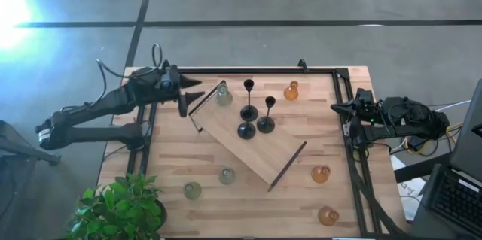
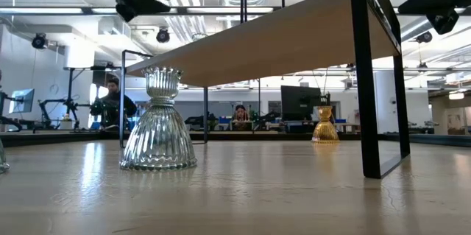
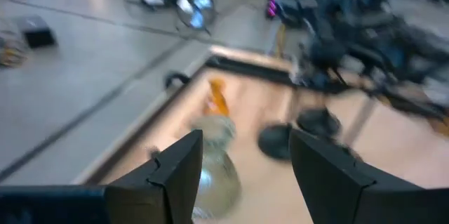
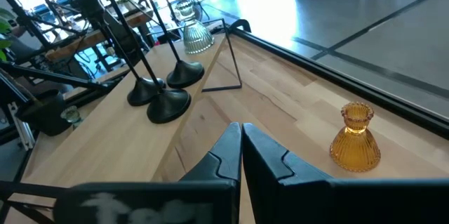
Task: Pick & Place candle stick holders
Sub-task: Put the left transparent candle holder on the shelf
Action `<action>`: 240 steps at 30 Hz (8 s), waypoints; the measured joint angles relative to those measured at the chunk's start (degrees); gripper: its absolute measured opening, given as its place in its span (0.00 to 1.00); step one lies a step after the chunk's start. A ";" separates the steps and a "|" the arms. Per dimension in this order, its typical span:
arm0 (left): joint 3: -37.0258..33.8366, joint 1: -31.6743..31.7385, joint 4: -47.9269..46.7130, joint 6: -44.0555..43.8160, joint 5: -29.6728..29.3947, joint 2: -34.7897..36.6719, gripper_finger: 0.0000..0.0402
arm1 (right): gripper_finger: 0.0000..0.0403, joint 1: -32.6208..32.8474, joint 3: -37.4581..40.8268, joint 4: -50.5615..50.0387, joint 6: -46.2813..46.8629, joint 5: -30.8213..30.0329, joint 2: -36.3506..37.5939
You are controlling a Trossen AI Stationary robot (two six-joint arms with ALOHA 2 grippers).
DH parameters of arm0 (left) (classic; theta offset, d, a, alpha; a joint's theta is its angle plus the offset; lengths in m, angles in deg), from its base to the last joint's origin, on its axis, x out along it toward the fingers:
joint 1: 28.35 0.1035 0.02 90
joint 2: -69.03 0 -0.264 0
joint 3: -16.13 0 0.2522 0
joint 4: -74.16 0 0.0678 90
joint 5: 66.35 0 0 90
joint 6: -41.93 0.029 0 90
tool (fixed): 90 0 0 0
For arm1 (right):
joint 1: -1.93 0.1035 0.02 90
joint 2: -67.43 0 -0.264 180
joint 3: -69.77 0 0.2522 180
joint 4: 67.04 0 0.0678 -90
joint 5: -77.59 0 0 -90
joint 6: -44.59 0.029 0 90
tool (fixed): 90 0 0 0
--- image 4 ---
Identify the wooden desk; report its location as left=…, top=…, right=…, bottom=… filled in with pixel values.
left=45, top=1, right=155, bottom=62

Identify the black metal candlestick holder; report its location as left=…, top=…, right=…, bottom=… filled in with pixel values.
left=83, top=0, right=192, bottom=125
left=72, top=0, right=166, bottom=107
left=135, top=0, right=206, bottom=90

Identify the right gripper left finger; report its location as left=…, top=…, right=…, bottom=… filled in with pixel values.
left=54, top=121, right=243, bottom=224

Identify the amber ribbed glass candle holder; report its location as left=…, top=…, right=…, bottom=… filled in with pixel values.
left=329, top=102, right=382, bottom=173

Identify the clear ribbed glass candle holder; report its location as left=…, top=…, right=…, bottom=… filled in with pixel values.
left=175, top=0, right=215, bottom=55
left=60, top=105, right=83, bottom=127

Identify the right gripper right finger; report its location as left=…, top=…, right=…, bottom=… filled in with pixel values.
left=243, top=122, right=449, bottom=224

